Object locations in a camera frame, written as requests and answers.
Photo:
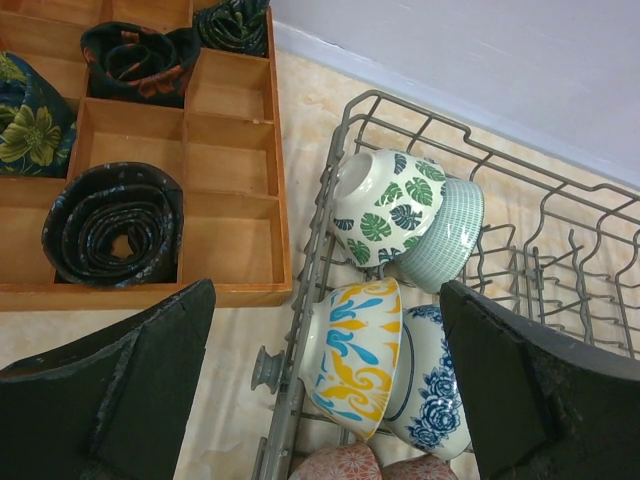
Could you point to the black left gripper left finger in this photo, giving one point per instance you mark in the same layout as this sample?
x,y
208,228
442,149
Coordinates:
x,y
113,404

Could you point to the dark green folded tie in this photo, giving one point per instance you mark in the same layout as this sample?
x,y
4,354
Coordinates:
x,y
235,26

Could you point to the teal yellow-flower folded tie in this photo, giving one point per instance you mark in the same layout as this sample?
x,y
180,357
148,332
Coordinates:
x,y
38,127

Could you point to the yellow blue swirl bowl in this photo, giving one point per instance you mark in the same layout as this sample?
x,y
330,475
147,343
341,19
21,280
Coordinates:
x,y
351,354

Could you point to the green leaf pattern bowl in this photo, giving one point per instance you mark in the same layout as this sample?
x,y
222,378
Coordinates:
x,y
383,202

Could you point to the dark orange-flower rolled tie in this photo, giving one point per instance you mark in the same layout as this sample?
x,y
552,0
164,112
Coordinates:
x,y
128,62

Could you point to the green striped bowl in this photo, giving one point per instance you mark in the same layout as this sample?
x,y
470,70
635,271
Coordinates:
x,y
442,252

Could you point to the blue rose pattern bowl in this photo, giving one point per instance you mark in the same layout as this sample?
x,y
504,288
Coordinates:
x,y
425,409

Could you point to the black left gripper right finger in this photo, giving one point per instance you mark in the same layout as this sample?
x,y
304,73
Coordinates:
x,y
540,404

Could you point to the dark leaf pattern bowl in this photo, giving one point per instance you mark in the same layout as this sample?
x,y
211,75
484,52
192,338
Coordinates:
x,y
426,467

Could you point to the brown floral rolled tie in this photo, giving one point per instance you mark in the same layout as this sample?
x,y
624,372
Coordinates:
x,y
116,225

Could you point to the pink floral bowl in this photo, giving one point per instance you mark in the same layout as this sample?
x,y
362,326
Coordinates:
x,y
355,461

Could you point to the wooden compartment tray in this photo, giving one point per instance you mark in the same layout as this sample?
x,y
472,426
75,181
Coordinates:
x,y
223,146

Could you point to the grey wire dish rack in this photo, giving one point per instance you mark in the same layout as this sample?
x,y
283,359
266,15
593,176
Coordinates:
x,y
557,246

